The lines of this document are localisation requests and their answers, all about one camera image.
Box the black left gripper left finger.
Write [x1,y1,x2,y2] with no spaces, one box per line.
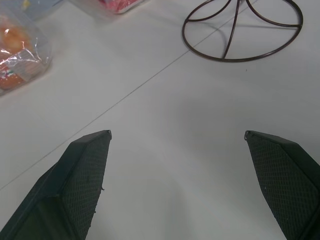
[0,129,113,240]

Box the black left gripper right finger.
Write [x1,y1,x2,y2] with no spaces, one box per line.
[243,129,320,240]

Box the clear plastic bag of orange toys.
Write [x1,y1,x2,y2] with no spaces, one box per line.
[0,6,53,97]

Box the clear bag with red items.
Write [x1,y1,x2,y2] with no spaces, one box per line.
[70,0,148,15]

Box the dark metal wire stand base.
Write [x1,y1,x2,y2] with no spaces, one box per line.
[182,0,304,62]

